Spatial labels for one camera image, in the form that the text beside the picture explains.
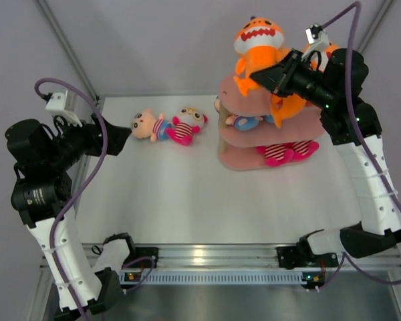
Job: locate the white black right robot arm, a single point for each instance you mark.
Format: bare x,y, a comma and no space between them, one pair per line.
356,133

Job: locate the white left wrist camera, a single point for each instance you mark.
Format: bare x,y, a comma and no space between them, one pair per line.
63,104

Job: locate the white slotted cable duct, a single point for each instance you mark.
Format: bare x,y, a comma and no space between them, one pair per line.
219,278

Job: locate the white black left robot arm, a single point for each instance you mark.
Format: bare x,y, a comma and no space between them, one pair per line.
41,196

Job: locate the pink three-tier shelf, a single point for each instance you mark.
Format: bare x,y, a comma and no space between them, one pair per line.
238,149

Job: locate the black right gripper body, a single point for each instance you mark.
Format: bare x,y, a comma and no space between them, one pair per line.
307,84

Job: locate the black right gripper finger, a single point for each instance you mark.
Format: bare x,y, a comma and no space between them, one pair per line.
271,79
291,57

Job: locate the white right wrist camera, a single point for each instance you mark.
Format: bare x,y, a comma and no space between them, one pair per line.
317,42

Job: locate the aluminium mounting rail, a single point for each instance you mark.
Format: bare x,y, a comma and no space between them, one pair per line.
241,256

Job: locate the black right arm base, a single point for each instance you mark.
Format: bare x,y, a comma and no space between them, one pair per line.
291,257

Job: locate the orange shark plush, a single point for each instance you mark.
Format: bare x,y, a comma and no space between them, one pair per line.
259,45
283,108
325,56

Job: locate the doll plush striped shirt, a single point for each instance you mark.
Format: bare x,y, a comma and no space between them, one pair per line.
146,125

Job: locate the pink striped plush on shelf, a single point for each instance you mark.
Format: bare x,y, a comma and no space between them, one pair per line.
276,155

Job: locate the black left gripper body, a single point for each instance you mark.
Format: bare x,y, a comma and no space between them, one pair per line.
77,141

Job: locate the white pink glasses plush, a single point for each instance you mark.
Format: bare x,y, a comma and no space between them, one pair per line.
185,124

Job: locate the blue doll plush on shelf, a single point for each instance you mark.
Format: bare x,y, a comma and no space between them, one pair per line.
246,123

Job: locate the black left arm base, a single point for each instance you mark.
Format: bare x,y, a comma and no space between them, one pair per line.
146,251

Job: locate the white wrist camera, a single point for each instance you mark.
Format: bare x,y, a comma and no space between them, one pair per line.
63,104
317,42

